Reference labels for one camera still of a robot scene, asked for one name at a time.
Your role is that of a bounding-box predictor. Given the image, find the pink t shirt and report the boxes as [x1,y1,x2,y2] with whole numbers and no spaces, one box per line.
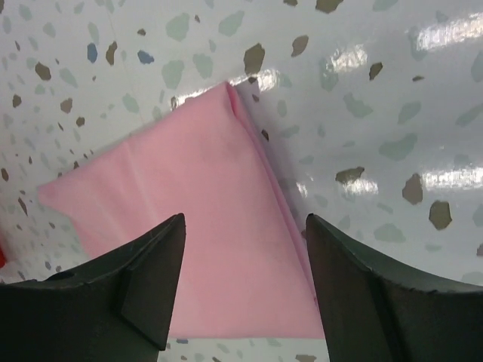
[38,83,324,339]

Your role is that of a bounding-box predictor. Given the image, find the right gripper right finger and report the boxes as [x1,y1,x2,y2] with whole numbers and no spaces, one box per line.
[306,213,482,361]

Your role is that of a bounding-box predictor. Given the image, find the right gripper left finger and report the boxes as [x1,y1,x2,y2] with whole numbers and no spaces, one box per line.
[1,214,186,361]

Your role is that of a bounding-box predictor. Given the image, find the red plastic bin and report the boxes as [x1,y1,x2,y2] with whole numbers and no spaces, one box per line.
[0,246,7,268]

